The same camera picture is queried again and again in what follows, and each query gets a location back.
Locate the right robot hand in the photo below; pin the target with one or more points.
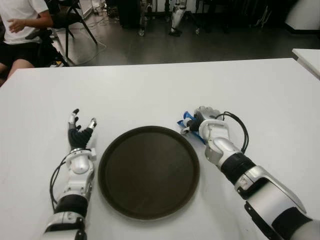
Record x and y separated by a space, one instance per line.
207 112

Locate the seated person in white shirt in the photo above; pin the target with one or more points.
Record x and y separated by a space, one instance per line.
17 15

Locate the black robot gantry frame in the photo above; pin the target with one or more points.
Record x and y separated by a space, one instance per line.
142 22

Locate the white cabinet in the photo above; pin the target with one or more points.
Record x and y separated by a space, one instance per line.
85 10

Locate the white slanted panel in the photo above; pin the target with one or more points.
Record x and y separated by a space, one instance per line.
305 15

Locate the round dark brown tray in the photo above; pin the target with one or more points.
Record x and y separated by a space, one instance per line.
150 175

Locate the white side table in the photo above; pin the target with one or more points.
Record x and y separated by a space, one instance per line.
310 60

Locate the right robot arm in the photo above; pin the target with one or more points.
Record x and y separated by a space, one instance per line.
220 145

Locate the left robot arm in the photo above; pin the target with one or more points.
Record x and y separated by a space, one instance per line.
78 165

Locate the folded metal stands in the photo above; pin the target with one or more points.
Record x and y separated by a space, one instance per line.
262 17

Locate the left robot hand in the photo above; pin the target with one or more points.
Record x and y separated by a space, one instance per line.
78 138

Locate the black office chair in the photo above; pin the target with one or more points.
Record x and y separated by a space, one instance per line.
47 47

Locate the black folding chair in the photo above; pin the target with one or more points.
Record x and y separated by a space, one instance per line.
65 18

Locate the small white wrist camera box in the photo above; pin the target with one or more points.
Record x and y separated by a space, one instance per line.
93 153

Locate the blue Oreo packet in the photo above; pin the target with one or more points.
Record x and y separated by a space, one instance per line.
186 115

